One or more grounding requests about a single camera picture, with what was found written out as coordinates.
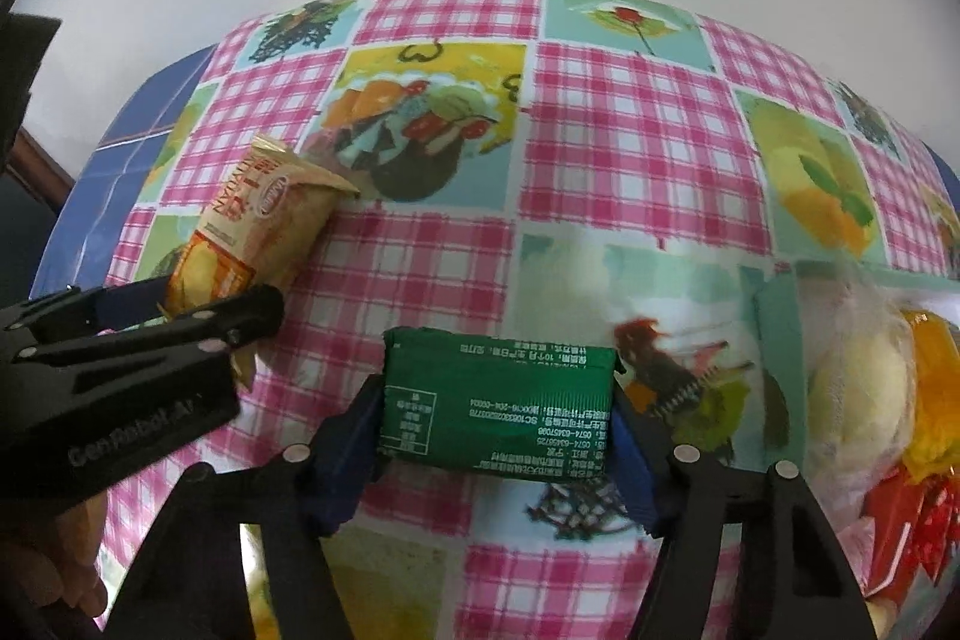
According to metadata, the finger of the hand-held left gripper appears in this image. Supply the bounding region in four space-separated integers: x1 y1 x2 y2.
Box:
0 276 170 348
22 284 286 378

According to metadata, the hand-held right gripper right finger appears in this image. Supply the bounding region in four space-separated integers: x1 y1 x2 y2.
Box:
611 377 878 640

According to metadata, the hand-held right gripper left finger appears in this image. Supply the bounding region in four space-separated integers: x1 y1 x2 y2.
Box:
105 374 385 640

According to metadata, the orange cake roll packet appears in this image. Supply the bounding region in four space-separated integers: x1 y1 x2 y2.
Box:
161 134 361 386

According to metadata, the dark green snack packet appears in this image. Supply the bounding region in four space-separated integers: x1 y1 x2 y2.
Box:
379 325 620 480

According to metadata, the shallow teal cardboard box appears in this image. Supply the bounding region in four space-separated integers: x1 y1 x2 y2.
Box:
754 257 960 640

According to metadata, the pale green pastry packet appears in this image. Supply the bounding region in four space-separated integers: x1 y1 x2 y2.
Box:
806 287 916 483

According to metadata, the red box white stripe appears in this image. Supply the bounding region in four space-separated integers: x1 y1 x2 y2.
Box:
862 467 931 600

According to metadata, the red checkered foil packet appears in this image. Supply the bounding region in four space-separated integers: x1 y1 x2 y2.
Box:
911 471 960 581

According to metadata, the yellow snack packet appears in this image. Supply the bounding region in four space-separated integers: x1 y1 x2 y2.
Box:
900 306 960 476

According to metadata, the person's left hand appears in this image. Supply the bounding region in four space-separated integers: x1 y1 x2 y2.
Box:
0 497 106 615

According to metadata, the brown wooden furniture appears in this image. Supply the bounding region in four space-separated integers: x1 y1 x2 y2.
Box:
11 126 76 214

